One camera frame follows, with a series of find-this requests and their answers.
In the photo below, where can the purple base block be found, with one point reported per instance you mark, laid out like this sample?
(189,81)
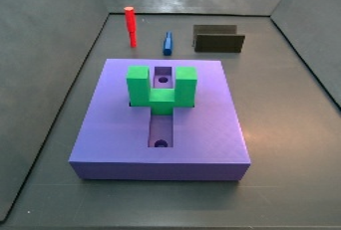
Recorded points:
(194,145)

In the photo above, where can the blue cylindrical peg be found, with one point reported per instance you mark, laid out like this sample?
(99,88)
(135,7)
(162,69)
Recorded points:
(167,46)

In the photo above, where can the red hexagonal peg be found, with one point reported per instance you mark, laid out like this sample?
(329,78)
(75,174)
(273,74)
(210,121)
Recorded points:
(131,25)

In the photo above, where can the green U-shaped block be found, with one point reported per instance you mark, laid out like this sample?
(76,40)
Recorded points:
(175,93)

